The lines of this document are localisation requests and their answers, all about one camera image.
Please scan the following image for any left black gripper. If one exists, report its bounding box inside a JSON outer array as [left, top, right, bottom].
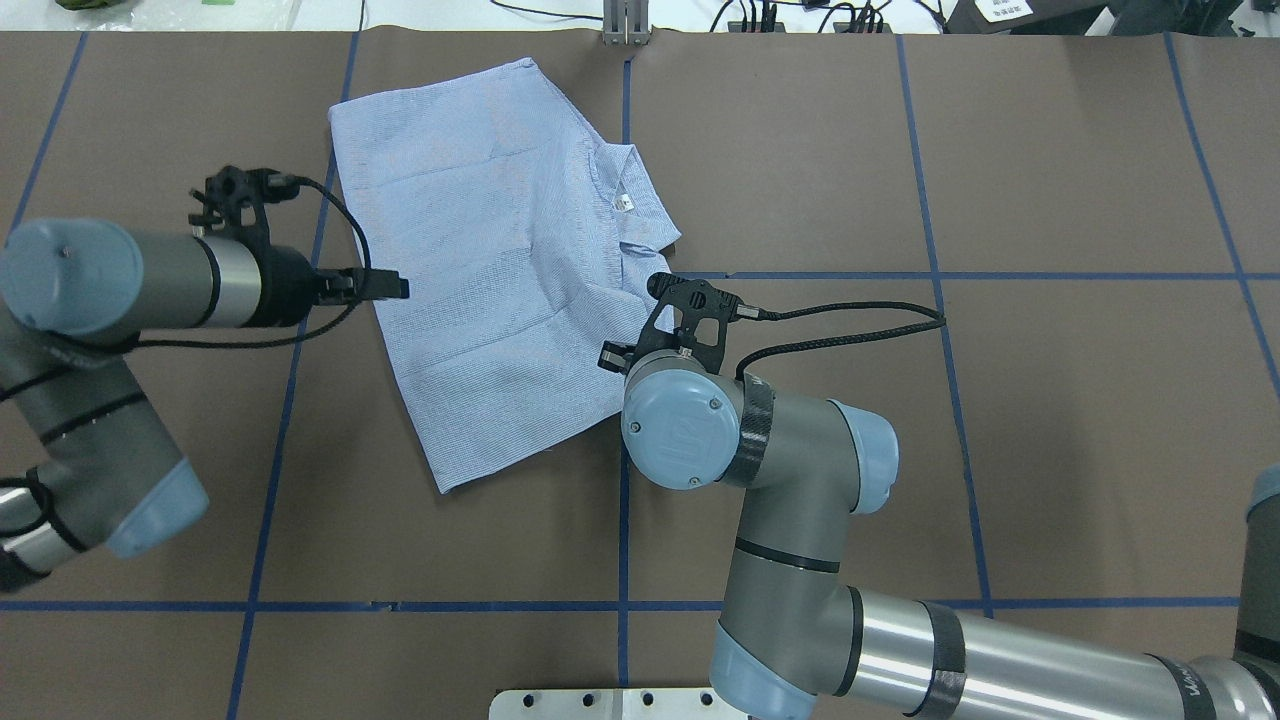
[[259, 246, 411, 328]]

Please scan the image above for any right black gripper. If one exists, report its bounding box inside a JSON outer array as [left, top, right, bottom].
[[598, 334, 680, 375]]

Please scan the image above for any light blue striped shirt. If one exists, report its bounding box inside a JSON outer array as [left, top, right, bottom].
[[329, 58, 680, 495]]

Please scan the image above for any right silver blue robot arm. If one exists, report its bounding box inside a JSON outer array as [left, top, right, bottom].
[[599, 343, 1277, 719]]

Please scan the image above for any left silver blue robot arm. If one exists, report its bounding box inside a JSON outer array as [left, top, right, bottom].
[[3, 218, 410, 594]]

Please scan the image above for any clear plastic bag green print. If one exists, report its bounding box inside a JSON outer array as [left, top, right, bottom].
[[119, 1, 301, 32]]

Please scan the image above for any olive green pouch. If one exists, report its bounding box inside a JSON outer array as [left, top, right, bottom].
[[55, 0, 124, 12]]

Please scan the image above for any black box white label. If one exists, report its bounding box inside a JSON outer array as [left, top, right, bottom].
[[943, 1, 1108, 36]]

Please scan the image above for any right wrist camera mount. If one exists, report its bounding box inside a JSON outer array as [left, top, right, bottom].
[[639, 272, 744, 374]]

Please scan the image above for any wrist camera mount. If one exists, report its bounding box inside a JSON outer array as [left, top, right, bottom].
[[188, 165, 302, 243], [639, 272, 744, 374]]

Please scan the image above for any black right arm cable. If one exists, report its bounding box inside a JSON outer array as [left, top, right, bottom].
[[735, 300, 947, 380]]

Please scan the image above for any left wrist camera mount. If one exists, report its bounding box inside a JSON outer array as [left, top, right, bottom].
[[188, 165, 302, 243]]

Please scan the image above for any aluminium frame post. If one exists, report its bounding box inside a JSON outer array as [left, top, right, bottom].
[[602, 0, 652, 47]]

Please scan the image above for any white central pedestal column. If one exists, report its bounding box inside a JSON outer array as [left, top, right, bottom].
[[488, 687, 749, 719]]

